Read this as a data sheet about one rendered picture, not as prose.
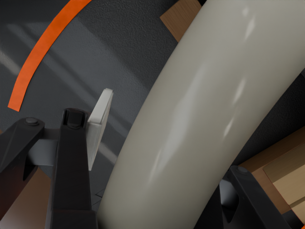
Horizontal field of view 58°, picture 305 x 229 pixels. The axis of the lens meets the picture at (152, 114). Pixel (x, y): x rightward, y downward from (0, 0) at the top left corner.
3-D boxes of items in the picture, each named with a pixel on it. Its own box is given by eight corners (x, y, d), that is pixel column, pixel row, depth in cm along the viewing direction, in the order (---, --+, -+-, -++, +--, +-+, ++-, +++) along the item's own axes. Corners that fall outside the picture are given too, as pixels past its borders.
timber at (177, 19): (159, 17, 95) (159, 17, 83) (187, -8, 92) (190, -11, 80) (209, 83, 102) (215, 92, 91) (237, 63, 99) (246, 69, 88)
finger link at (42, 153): (72, 176, 13) (7, 162, 13) (90, 133, 18) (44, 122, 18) (77, 148, 13) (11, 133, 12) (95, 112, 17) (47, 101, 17)
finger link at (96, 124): (90, 173, 15) (76, 170, 15) (105, 125, 22) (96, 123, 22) (101, 124, 14) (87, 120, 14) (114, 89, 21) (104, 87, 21)
